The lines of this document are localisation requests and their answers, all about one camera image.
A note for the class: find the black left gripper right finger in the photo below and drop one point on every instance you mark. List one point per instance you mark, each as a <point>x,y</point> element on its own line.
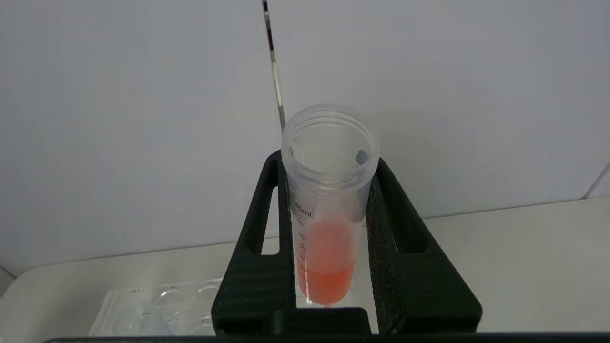
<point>410,290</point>

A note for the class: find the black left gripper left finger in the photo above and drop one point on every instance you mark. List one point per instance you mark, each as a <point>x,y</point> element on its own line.
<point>257,286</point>

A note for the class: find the test tube with orange liquid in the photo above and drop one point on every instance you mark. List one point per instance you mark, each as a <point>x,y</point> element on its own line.
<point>329,267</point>

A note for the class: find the clear acrylic test tube rack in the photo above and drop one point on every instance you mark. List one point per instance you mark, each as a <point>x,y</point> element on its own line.
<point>190,305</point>

